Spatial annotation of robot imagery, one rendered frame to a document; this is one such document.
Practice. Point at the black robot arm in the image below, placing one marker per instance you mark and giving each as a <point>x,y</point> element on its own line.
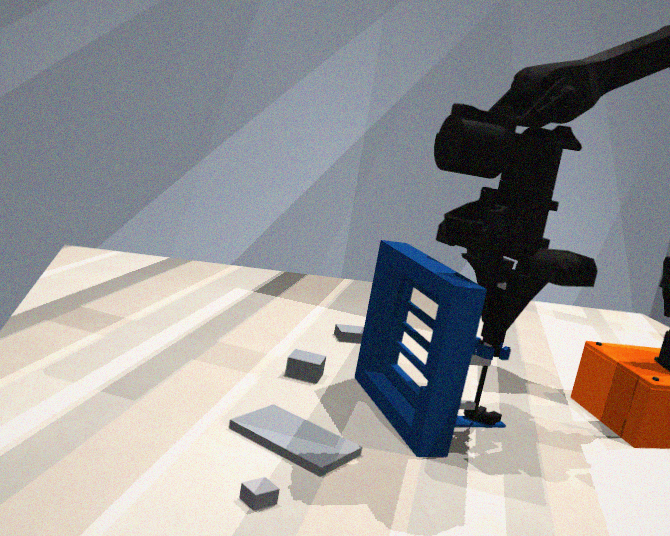
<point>485,143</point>

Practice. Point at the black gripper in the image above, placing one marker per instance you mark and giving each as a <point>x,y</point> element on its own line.
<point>537,265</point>

